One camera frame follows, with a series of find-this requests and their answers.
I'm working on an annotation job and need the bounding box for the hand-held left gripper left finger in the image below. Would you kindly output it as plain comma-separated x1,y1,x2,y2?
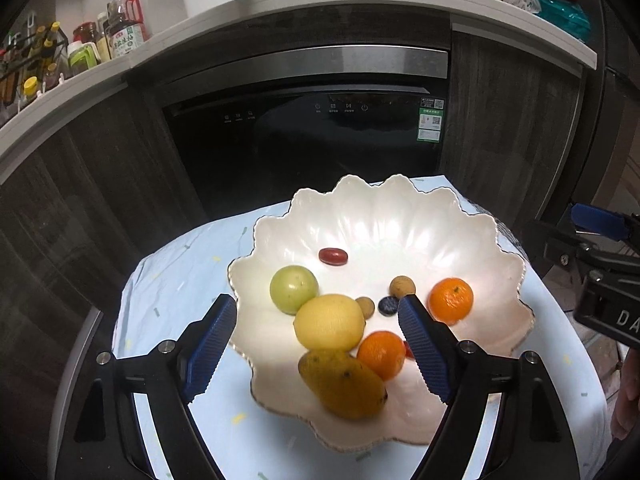
75,294,237,480

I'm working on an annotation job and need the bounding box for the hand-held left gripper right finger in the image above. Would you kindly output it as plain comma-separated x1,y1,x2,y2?
397,294,576,480

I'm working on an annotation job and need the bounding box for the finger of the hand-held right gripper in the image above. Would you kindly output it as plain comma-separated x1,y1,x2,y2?
570,202,640,243
530,217,601,286

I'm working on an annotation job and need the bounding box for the orange tangerine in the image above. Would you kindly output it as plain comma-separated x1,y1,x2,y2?
356,331,407,381
428,277,474,325

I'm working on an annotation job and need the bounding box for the yellow mango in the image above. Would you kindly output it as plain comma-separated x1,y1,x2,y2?
298,349,388,421

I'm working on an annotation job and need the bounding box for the yellow lemon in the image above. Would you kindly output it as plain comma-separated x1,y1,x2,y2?
294,295,366,352

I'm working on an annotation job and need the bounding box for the green apple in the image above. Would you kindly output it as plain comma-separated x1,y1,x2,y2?
270,265,320,317

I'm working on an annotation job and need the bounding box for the white scalloped ceramic bowl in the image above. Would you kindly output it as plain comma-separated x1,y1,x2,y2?
227,174,536,456

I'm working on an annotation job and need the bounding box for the person's right hand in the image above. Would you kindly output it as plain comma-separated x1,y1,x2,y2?
610,350,640,441

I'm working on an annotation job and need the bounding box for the light blue patterned tablecloth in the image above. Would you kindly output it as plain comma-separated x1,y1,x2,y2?
111,175,613,480

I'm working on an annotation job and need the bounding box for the dark tall cabinet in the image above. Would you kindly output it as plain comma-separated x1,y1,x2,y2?
540,0,640,241

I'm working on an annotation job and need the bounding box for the dark wood cabinet door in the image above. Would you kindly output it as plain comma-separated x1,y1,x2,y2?
437,15,586,233
60,80,211,281

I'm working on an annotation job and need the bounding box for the teal plastic package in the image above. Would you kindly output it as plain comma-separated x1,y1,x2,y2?
525,0,591,43

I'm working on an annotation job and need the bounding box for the black built-in dishwasher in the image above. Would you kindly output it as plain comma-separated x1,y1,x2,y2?
122,45,451,221

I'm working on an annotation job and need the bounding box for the green lidded container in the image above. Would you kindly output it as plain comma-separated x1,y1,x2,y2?
67,41,98,71

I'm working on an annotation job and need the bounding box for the white kitchen countertop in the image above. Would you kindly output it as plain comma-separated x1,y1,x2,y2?
0,0,598,171

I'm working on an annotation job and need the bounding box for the large soy sauce bottle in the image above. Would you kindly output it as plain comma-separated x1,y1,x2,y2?
106,0,149,58

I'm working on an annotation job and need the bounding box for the slim sauce bottle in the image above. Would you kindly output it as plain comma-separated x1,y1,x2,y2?
95,12,113,63

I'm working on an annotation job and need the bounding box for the black wire bottle rack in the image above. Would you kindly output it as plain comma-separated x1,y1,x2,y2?
0,22,71,107

